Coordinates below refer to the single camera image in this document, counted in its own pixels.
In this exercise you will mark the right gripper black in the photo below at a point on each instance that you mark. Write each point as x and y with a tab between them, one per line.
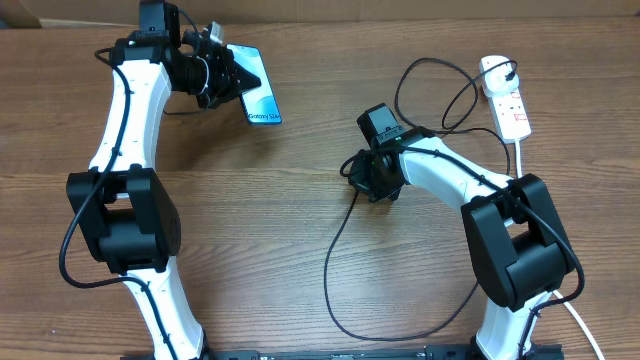
361	182

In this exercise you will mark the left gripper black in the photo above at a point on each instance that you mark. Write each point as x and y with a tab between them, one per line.
227	85

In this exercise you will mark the Samsung Galaxy smartphone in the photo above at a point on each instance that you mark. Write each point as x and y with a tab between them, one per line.
260	105

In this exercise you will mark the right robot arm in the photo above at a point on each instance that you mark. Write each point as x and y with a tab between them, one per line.
518	247

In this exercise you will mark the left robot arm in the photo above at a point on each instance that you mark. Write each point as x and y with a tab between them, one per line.
120	206

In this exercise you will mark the white charger plug adapter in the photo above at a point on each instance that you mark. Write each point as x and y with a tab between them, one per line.
496	69

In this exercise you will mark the white power strip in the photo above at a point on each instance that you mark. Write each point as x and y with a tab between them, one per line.
510	117

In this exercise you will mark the brown cardboard backdrop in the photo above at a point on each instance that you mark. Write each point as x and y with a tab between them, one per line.
35	13

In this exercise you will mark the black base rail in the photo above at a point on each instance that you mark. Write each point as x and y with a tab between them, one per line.
340	355

